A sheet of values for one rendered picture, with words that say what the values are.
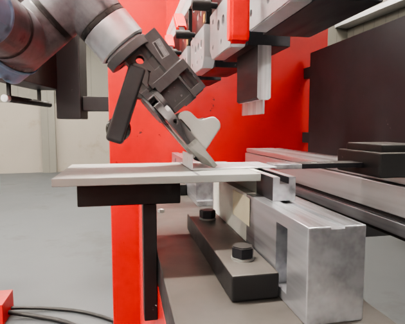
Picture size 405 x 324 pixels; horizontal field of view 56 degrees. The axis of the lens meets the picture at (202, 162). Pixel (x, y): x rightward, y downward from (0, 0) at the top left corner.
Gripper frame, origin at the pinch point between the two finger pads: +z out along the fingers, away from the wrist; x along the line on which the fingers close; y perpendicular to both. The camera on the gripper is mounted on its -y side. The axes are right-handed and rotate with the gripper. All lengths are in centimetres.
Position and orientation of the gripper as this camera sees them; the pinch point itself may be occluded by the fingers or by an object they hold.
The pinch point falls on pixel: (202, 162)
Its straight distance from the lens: 59.2
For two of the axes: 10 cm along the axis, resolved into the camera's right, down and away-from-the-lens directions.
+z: 6.4, 7.4, 2.0
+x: -2.0, -0.9, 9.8
